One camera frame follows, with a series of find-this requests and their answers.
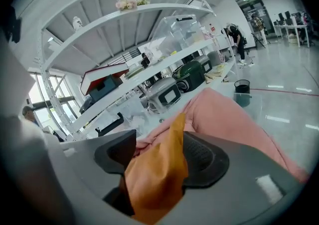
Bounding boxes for grey appliance with dark panel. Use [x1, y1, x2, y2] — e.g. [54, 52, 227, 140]
[193, 54, 213, 74]
[146, 77, 182, 114]

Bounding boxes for white desk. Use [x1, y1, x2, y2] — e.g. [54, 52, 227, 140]
[273, 23, 315, 48]

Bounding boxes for green and white appliance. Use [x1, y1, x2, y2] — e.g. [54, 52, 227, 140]
[172, 60, 205, 93]

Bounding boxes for white ceramic vase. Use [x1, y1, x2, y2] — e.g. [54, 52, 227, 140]
[72, 16, 83, 31]

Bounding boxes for yellow papers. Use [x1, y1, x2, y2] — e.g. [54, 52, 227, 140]
[204, 65, 226, 84]

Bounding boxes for black mesh bin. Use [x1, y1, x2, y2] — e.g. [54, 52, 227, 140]
[234, 79, 251, 94]

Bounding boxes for pale artificial flower bunch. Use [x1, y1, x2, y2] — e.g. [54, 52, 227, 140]
[115, 0, 151, 11]

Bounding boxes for white metal shelf rack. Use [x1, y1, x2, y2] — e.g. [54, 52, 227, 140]
[37, 0, 240, 142]

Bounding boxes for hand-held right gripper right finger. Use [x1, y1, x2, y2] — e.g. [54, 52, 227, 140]
[159, 131, 304, 225]

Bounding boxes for large clear plastic box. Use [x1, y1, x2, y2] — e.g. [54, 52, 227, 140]
[149, 14, 202, 56]

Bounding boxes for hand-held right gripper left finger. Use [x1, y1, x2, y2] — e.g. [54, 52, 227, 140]
[61, 129, 140, 225]

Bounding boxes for dark blue-grey box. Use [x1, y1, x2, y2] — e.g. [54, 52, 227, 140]
[88, 74, 123, 102]

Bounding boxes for clear box with black handle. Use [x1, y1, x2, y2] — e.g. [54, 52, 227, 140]
[94, 112, 125, 138]

